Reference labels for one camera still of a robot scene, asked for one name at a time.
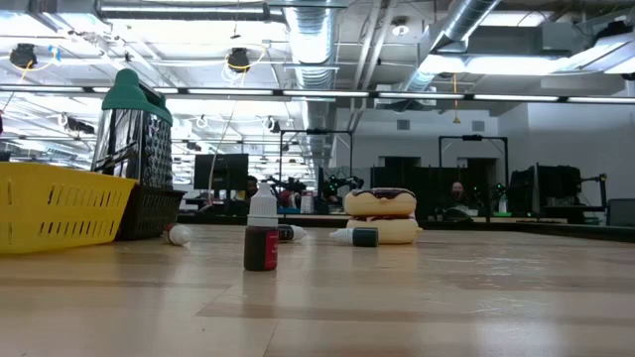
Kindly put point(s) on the long ceiling light bar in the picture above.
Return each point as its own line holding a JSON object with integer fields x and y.
{"x": 322, "y": 93}

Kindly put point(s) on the black background workstation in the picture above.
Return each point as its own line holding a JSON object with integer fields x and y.
{"x": 550, "y": 186}

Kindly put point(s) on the yellow plastic basket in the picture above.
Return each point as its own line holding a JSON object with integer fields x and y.
{"x": 59, "y": 213}

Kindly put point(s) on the black computer monitor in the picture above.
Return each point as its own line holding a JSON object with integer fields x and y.
{"x": 220, "y": 171}

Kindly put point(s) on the dropper bottle red label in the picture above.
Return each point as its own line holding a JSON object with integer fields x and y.
{"x": 260, "y": 248}

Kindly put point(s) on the black dropper bottle white cap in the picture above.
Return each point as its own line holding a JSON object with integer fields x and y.
{"x": 292, "y": 233}

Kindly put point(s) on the black background rig frame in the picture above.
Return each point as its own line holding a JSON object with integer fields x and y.
{"x": 317, "y": 132}
{"x": 471, "y": 138}

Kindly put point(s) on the person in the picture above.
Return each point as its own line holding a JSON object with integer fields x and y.
{"x": 457, "y": 192}
{"x": 252, "y": 187}

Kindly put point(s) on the black plastic basket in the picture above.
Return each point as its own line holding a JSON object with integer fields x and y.
{"x": 149, "y": 213}

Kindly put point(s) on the black ceiling device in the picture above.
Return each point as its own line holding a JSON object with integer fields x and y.
{"x": 238, "y": 60}
{"x": 23, "y": 55}

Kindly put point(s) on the large silver ventilation duct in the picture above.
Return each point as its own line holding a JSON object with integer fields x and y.
{"x": 312, "y": 35}

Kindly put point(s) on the green dropper bottle white cap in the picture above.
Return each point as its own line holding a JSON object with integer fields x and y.
{"x": 364, "y": 237}

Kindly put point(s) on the slanted silver ventilation duct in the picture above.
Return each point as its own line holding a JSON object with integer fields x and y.
{"x": 466, "y": 20}

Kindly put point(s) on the black partition screen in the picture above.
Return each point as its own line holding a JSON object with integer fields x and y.
{"x": 426, "y": 183}

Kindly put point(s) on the red dropper bottle white cap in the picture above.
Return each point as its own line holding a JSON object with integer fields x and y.
{"x": 179, "y": 234}

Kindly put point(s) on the toy donut chocolate frosting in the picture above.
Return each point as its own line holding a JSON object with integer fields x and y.
{"x": 379, "y": 203}

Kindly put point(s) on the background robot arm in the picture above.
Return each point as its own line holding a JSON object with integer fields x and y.
{"x": 342, "y": 183}

